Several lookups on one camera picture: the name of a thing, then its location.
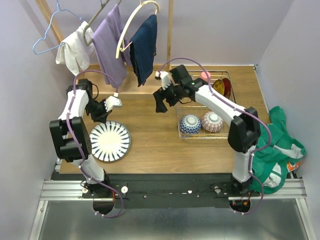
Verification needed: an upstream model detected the blue wire hanger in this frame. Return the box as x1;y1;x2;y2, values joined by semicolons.
32;0;83;55

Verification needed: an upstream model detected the blue white patterned bowl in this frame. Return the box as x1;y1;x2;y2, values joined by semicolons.
179;114;202;134

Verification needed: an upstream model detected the green cloth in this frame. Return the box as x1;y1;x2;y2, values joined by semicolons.
249;106;307;194

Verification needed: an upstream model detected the cream wooden hanger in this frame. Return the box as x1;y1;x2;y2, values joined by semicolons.
115;0;160;60

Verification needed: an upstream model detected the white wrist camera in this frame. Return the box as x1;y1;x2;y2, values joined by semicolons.
104;92;123;112
155;71;172;90

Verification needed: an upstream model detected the pink cup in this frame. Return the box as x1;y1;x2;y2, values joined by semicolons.
200;71;211;81

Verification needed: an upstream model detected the yellow patterned plate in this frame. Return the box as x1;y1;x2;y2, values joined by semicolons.
212;79;225;95

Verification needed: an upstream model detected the purple cloth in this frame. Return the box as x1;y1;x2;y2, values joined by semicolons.
92;4;132;89

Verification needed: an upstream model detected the aluminium rail frame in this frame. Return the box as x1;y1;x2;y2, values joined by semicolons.
28;64;316;240

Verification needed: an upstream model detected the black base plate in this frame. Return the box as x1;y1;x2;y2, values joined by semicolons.
80;173;258;210

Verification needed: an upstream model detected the white blue striped plate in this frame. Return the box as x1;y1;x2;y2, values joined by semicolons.
89;120;131;162

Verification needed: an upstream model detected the grey hanger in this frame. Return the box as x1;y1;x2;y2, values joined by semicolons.
82;0;110;47

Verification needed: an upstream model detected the red floral plate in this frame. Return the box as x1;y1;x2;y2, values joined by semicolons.
222;78;231;99

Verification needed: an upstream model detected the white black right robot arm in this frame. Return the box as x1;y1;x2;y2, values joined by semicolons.
153;64;261;196

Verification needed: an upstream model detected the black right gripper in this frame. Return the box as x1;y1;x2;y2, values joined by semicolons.
153;80;184;113

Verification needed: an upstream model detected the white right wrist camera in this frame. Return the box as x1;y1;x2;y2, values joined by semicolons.
155;71;172;90

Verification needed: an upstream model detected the white cloth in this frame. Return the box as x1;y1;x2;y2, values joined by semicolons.
55;21;95;76

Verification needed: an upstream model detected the navy blue cloth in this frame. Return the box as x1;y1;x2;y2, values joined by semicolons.
129;14;158;87

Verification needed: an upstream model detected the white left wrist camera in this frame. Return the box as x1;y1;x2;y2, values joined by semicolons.
104;92;123;112

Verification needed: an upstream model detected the metal wire dish rack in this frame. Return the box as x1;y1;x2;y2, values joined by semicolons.
176;70;237;140

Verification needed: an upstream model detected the red white patterned bowl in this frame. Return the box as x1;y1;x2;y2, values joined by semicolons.
201;111;223;133

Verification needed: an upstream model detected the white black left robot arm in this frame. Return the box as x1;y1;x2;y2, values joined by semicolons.
49;78;112;198

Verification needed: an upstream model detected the wooden clothes rack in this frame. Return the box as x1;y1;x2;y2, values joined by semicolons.
34;0;174;101

